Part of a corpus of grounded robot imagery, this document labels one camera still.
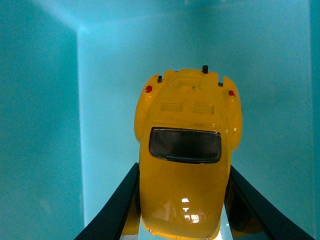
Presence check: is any yellow beetle toy car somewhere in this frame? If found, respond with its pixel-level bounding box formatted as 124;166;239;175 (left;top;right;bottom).
134;65;243;240

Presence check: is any teal storage box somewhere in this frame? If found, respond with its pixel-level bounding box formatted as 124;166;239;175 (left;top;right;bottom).
0;0;320;240

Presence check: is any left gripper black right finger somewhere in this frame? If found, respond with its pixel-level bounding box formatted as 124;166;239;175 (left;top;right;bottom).
224;166;313;240

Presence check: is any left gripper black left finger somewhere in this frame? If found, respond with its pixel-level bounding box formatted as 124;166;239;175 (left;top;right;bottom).
76;163;139;240

